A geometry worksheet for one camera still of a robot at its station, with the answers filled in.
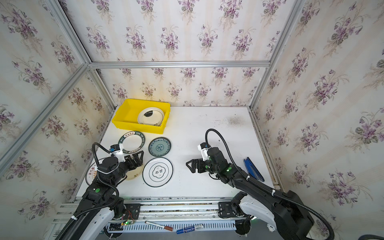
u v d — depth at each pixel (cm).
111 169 56
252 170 85
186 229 68
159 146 96
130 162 67
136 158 69
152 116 111
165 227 69
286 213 40
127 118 111
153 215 73
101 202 53
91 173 85
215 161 63
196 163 70
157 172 86
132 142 99
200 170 69
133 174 84
